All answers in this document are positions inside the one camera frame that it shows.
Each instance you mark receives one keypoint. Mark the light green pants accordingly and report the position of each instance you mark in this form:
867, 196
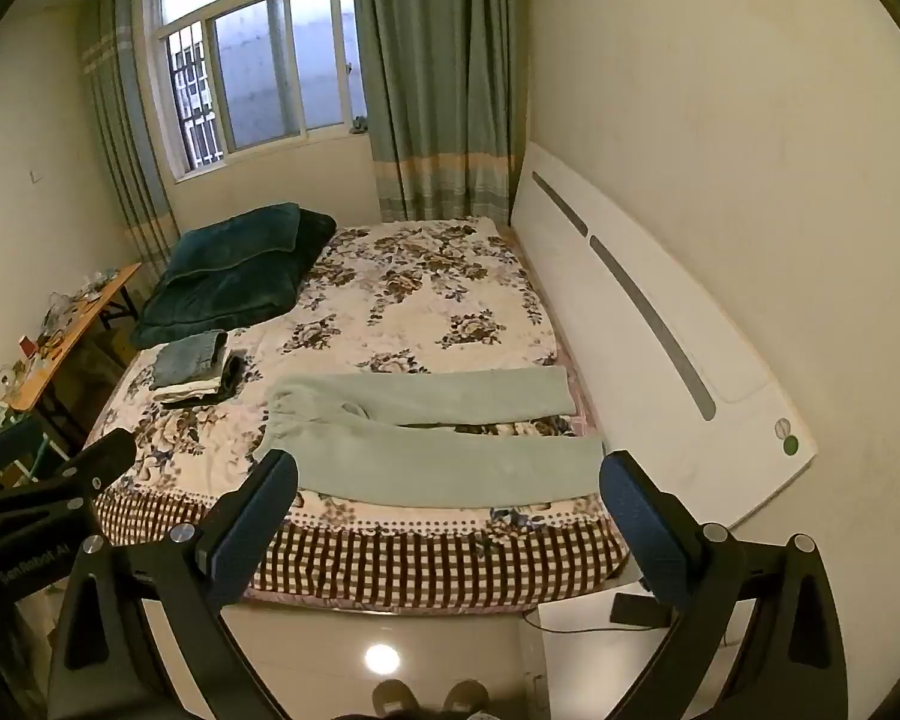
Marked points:
435, 457

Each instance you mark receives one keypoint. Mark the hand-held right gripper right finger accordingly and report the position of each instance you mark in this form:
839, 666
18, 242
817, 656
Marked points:
641, 519

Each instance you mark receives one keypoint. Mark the black flat device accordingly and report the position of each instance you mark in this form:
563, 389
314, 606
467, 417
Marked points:
639, 609

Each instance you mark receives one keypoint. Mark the white framed window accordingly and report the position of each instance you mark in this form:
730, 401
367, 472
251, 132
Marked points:
270, 67

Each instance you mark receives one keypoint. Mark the floral bed blanket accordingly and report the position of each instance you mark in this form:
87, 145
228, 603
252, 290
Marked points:
420, 300

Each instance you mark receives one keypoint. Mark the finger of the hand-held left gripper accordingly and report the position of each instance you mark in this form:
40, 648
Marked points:
94, 461

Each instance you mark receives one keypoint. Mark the narrow green striped curtain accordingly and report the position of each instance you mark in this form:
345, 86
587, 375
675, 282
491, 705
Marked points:
127, 135

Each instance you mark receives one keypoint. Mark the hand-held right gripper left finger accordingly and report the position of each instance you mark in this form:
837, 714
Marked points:
259, 511

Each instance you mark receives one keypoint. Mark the dark green folded blanket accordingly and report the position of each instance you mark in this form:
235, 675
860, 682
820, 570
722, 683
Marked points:
225, 277

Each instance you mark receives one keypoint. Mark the folded blue jeans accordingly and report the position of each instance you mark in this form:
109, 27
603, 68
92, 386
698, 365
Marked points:
187, 360

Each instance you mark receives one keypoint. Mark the wide green striped curtain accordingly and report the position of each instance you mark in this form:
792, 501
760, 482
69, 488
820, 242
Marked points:
435, 90

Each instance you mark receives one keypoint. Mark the blue chair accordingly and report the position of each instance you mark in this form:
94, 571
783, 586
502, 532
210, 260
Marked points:
7, 450

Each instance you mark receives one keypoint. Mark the cluttered wooden desk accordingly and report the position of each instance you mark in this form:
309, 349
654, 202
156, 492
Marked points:
67, 345

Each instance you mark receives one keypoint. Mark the folded white cloth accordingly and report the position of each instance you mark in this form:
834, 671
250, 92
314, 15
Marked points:
187, 392

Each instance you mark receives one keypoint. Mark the folded dark cloth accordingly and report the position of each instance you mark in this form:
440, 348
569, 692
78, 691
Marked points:
232, 373

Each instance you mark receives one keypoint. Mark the white bed headboard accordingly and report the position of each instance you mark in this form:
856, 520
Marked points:
645, 360

